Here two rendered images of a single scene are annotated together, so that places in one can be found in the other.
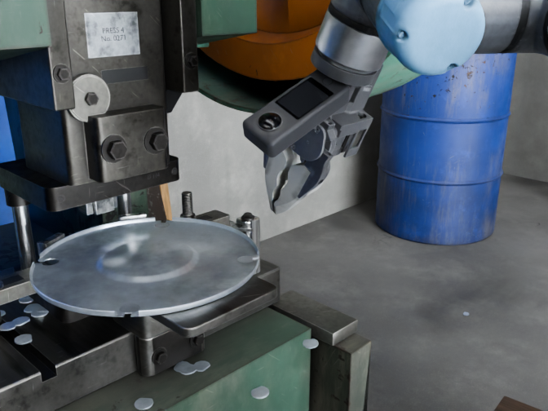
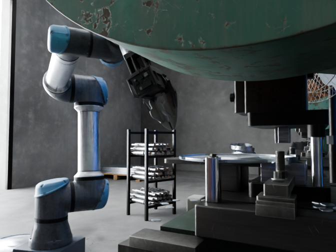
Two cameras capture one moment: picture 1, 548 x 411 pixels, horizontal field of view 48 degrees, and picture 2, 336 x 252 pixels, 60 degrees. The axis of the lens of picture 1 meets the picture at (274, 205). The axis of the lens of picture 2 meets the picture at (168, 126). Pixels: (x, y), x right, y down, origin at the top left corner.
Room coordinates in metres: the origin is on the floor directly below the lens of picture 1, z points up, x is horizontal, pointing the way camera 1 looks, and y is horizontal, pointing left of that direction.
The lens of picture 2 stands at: (1.39, -0.23, 0.83)
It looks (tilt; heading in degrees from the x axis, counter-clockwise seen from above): 3 degrees up; 162
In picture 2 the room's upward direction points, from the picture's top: straight up
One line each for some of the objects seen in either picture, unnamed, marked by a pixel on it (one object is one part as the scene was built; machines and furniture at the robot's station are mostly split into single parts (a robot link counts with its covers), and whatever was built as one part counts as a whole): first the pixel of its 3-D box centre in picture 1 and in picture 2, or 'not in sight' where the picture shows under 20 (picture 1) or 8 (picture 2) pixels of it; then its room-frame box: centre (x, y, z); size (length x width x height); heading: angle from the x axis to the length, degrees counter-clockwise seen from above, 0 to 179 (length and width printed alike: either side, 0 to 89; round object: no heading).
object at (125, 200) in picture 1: (123, 196); (316, 151); (0.92, 0.24, 0.81); 0.02 x 0.02 x 0.14
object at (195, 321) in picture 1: (174, 316); (217, 182); (0.69, 0.13, 0.72); 0.25 x 0.14 x 0.14; 45
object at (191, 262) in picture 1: (148, 258); (235, 157); (0.73, 0.16, 0.78); 0.29 x 0.29 x 0.01
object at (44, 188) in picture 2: not in sight; (54, 196); (0.21, -0.30, 0.62); 0.13 x 0.12 x 0.14; 99
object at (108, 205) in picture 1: (98, 197); (282, 135); (0.81, 0.25, 0.84); 0.05 x 0.03 x 0.04; 135
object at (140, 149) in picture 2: not in sight; (150, 171); (-1.81, 0.60, 0.47); 0.46 x 0.43 x 0.95; 25
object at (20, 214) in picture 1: (22, 223); not in sight; (0.80, 0.35, 0.81); 0.02 x 0.02 x 0.14
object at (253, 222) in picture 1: (248, 243); (213, 177); (0.85, 0.04, 0.75); 0.03 x 0.03 x 0.10; 45
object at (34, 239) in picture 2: not in sight; (51, 228); (0.22, -0.31, 0.50); 0.15 x 0.15 x 0.10
